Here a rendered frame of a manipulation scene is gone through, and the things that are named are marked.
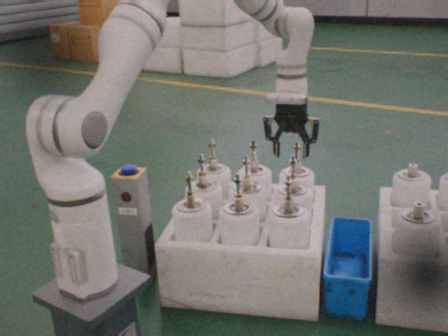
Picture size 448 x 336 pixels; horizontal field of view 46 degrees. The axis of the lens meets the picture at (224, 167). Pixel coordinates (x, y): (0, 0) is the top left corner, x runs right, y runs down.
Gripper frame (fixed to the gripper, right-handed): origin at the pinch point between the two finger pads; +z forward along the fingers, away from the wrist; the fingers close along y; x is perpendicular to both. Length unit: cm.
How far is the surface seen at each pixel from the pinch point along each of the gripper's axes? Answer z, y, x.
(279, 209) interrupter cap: 10.0, 0.2, 11.8
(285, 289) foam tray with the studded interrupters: 27.0, -2.8, 19.1
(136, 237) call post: 20.7, 37.3, 15.6
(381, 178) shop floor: 35, -19, -72
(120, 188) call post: 6.8, 39.9, 16.0
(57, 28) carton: 5, 276, -287
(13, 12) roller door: -1, 406, -387
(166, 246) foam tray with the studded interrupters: 17.6, 25.2, 22.6
